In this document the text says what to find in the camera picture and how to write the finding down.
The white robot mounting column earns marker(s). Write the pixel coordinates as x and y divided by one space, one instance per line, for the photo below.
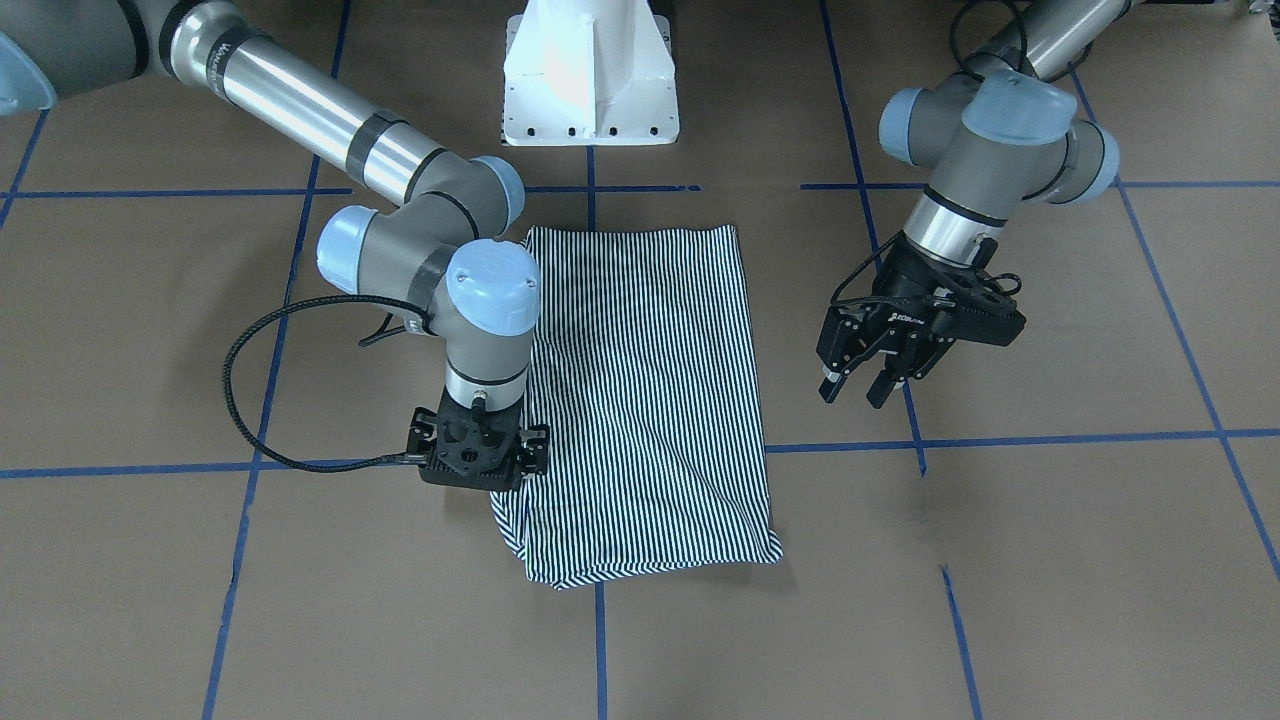
590 73

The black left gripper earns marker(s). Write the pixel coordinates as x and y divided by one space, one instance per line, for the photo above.
905 290

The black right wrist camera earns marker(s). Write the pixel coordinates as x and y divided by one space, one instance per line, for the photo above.
423 451

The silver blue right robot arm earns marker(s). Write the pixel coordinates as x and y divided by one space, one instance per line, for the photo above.
435 259

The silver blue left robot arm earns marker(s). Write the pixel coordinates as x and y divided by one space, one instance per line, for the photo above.
997 134

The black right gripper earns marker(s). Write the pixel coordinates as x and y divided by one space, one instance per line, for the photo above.
415 438

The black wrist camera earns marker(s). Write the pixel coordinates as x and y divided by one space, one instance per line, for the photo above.
977 307
423 451

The blue white striped polo shirt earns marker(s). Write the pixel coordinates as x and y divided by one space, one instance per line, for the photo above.
643 369

